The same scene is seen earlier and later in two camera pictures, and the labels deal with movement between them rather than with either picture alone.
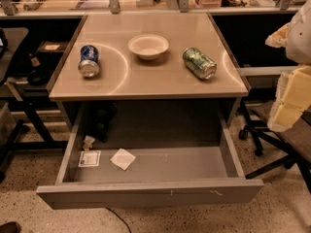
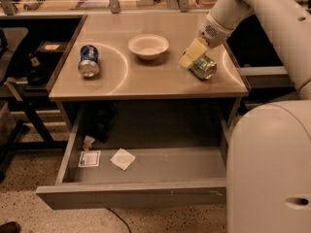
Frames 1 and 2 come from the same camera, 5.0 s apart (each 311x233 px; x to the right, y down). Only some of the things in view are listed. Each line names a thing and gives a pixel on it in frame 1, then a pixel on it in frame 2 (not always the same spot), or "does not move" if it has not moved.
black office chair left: [12, 41] does not move
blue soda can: [88, 65] does not move
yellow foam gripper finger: [293, 97] -> [194, 51]
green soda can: [199, 63] does not move
